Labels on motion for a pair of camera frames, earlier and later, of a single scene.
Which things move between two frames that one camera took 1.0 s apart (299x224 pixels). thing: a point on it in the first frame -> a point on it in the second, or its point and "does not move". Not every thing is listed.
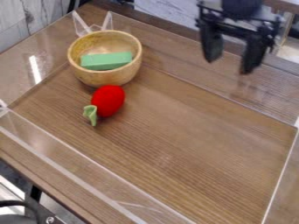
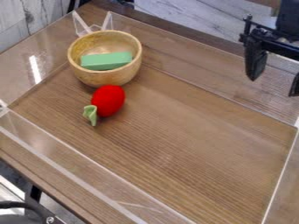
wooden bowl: x=105 y=57 does not move
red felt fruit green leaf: x=107 y=101 does not move
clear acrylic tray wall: x=165 y=138 does not move
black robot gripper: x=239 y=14 -> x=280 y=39
